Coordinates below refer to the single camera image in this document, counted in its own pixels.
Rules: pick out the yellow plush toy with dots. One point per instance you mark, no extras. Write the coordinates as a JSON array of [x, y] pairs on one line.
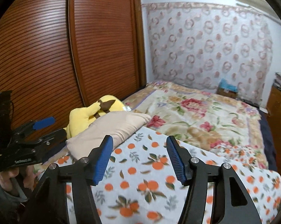
[[82, 119]]

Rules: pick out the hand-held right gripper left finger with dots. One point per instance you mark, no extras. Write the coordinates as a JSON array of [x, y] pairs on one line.
[[104, 161]]

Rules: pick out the circle patterned wall cloth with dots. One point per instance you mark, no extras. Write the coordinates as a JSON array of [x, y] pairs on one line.
[[208, 51]]

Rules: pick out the wooden louvered wardrobe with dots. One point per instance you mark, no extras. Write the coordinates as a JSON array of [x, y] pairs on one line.
[[49, 51]]

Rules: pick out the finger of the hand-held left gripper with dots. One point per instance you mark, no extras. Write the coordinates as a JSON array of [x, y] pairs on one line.
[[43, 123], [54, 138]]

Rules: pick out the floral blanket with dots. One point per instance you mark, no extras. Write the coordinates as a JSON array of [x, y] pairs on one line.
[[201, 116]]

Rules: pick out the person's left hand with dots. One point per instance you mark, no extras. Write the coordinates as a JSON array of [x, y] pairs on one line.
[[12, 179]]

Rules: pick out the cardboard box with blue cloth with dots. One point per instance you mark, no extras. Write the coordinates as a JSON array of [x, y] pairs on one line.
[[227, 89]]

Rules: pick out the wooden cabinet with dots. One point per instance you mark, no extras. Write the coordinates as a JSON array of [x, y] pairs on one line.
[[279, 109]]

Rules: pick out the peach printed t-shirt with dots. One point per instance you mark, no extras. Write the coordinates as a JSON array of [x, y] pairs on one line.
[[117, 126]]

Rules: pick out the orange fruit print blanket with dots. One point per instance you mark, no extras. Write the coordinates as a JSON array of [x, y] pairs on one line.
[[142, 168]]

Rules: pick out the person's left forearm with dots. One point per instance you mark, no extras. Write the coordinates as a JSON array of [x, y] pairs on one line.
[[0, 192]]

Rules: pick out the dark blue bed sheet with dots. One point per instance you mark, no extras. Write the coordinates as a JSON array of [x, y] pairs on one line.
[[268, 140]]

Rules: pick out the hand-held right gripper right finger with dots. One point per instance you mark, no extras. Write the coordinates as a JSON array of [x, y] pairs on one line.
[[176, 161]]

